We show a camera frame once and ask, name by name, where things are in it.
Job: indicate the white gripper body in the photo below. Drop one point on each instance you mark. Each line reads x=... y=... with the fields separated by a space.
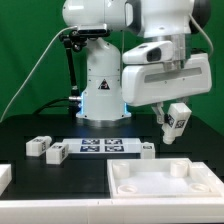
x=149 y=84

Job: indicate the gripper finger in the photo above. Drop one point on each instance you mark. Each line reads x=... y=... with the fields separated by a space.
x=183 y=100
x=158 y=110

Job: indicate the white square table top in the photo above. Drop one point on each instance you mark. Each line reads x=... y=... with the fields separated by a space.
x=156 y=178

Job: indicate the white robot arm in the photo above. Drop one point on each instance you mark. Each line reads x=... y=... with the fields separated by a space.
x=131 y=23

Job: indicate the white base tag plate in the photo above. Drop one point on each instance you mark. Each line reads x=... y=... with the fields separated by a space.
x=103 y=145

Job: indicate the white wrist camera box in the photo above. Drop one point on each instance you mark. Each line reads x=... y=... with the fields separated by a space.
x=147 y=53

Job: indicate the grey camera on mount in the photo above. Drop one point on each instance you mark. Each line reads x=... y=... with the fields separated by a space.
x=98 y=30

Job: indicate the white right fence wall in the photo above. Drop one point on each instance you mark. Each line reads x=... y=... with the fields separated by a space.
x=202 y=174

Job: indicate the white fence wall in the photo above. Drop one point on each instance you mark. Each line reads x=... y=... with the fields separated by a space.
x=5 y=176
x=113 y=211
x=202 y=174

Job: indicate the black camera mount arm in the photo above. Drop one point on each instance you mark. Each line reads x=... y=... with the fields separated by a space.
x=71 y=66

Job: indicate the white front fence wall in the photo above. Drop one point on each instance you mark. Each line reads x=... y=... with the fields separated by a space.
x=113 y=211

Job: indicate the white left fence wall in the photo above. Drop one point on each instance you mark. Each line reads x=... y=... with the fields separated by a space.
x=5 y=176

